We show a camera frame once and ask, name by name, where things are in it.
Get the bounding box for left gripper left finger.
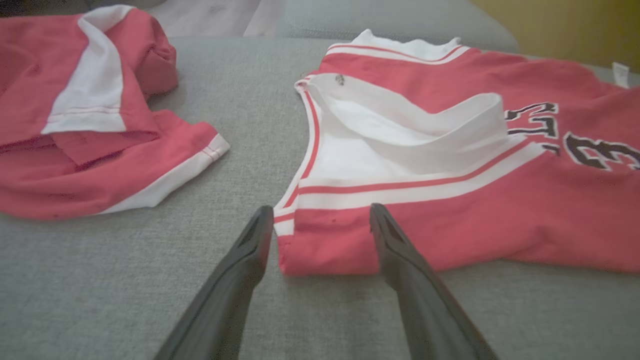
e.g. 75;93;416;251
152;205;275;360

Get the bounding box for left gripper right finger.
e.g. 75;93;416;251
369;202;501;360

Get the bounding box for red white basketball jersey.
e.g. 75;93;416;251
272;29;640;277

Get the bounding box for grey sofa back cushion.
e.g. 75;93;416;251
244;0;521;53

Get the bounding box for yellow cushion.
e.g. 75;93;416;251
470;0;640;73

